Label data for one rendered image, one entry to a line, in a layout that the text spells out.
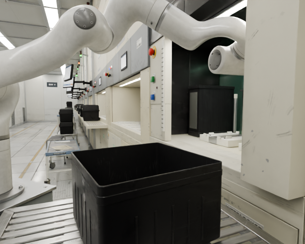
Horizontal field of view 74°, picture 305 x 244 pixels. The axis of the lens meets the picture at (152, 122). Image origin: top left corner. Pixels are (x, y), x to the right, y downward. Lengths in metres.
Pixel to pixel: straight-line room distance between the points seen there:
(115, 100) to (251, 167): 2.14
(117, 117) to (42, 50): 1.90
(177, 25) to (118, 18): 0.19
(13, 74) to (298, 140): 0.74
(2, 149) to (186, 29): 0.68
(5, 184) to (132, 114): 1.94
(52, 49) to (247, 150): 0.60
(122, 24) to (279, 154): 0.57
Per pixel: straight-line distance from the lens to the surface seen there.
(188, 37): 0.67
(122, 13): 0.70
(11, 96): 0.85
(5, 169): 0.82
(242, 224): 0.60
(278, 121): 0.48
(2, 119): 0.81
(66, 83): 5.68
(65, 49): 0.67
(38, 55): 0.71
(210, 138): 1.04
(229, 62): 0.67
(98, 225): 0.37
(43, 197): 0.84
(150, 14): 0.68
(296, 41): 0.47
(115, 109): 2.51
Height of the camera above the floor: 1.06
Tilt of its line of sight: 5 degrees down
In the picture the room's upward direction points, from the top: straight up
